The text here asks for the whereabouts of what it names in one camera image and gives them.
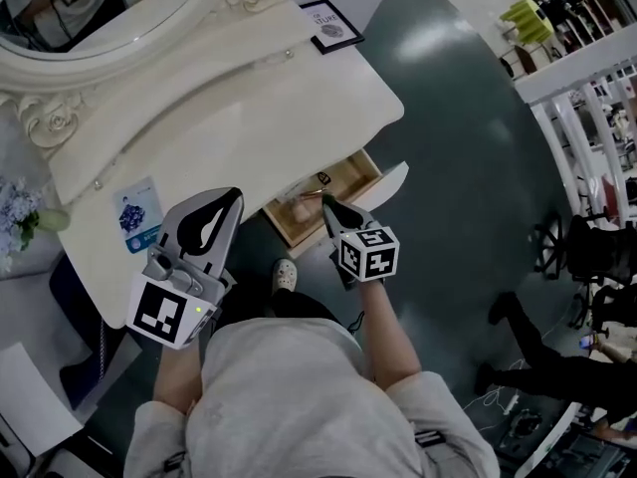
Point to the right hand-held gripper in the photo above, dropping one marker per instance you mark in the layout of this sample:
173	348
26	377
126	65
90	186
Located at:
370	257

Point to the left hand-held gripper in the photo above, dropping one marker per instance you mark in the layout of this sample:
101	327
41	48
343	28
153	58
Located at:
159	311

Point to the shiny metal rod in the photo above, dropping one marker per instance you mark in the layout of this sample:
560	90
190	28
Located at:
313	193

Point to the large wooden drawer white front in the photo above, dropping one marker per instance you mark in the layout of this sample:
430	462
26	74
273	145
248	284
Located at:
351	172

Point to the blue and white card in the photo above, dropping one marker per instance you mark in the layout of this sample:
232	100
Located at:
137	202

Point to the person's right forearm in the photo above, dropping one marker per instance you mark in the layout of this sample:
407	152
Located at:
388	336

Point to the person's left forearm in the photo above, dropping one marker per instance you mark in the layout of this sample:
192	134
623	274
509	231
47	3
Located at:
176	381

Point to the white dressing table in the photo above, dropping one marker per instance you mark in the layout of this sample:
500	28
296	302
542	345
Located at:
249	117

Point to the white clog shoe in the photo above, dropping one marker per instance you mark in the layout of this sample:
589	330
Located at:
284	274

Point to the person's black trousers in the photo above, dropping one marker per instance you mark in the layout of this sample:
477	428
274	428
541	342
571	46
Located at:
308	309

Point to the dark blue bag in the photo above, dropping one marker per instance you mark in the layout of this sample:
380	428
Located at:
74	326

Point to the pale blue flower bouquet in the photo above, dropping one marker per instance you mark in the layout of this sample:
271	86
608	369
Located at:
20	217

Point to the person's grey shirt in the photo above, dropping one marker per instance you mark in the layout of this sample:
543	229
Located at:
298	406

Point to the black framed picture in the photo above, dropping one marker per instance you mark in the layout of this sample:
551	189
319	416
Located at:
333	28

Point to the white board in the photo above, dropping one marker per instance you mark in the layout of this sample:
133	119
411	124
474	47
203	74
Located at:
35	401

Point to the white railing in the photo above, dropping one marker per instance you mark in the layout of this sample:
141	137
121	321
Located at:
572	117

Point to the black office chair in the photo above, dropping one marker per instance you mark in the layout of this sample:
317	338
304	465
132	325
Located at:
612	302
597	247

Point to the green stool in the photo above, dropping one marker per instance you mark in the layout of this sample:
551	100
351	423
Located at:
527	20

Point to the background storage shelf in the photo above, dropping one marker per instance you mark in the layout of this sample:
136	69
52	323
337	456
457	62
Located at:
577	3

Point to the oval mirror ornate white frame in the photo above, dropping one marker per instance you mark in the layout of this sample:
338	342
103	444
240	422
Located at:
99	72

